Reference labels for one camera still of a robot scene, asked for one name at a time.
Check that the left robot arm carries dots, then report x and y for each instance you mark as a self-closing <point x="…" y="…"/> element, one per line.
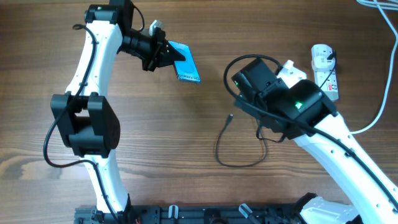
<point x="83" y="116"/>

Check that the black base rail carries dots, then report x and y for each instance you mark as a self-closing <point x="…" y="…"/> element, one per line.
<point x="266" y="214"/>

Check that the blue screen smartphone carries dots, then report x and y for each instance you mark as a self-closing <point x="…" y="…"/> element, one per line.
<point x="186" y="70"/>

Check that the white power strip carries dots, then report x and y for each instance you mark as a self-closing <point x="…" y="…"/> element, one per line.
<point x="327" y="80"/>

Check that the white charger plug adapter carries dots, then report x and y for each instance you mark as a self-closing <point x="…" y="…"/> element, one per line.
<point x="321" y="63"/>

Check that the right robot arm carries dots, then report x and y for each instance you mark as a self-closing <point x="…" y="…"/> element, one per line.
<point x="290" y="104"/>

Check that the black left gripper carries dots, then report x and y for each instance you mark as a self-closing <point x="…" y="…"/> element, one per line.
<point x="160" y="53"/>

